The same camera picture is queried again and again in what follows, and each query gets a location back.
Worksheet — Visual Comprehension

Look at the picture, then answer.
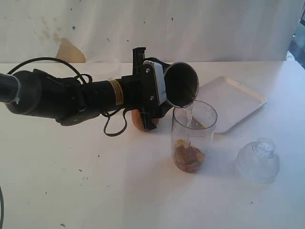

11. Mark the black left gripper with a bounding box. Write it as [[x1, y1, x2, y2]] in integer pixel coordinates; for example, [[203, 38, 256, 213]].
[[122, 47, 172, 119]]

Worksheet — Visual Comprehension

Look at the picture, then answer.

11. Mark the translucent plastic container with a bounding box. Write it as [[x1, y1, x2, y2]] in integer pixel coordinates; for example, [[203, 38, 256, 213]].
[[86, 56, 121, 72]]

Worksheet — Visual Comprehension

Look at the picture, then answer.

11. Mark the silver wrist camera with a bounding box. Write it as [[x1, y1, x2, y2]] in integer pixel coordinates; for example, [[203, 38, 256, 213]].
[[143, 60, 167, 106]]

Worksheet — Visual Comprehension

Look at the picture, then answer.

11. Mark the clear plastic shaker lid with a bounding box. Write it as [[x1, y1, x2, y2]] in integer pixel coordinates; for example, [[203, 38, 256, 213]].
[[235, 137, 280, 184]]

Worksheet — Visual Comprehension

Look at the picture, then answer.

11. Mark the black cable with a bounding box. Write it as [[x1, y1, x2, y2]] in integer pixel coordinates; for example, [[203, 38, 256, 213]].
[[0, 56, 129, 229]]

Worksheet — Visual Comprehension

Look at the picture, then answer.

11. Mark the white square tray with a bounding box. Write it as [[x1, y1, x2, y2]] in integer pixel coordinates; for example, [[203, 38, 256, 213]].
[[197, 76, 267, 134]]

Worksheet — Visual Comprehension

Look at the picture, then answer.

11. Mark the reddish-brown apple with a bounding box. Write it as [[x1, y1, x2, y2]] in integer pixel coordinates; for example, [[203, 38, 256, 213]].
[[173, 139, 205, 173]]

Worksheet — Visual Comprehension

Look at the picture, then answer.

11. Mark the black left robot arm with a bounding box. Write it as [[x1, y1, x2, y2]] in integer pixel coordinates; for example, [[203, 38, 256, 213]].
[[0, 47, 169, 131]]

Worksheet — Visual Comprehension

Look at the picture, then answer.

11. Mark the clear plastic shaker cup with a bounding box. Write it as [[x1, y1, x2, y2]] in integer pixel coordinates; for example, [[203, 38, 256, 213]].
[[171, 100, 218, 158]]

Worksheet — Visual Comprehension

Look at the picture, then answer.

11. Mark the stainless steel cup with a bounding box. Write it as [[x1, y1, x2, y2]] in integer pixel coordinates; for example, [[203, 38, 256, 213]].
[[164, 62, 199, 108]]

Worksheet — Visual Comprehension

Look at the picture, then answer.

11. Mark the brown wooden cup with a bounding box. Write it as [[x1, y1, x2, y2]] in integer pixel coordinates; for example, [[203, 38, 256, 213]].
[[132, 109, 160, 132]]

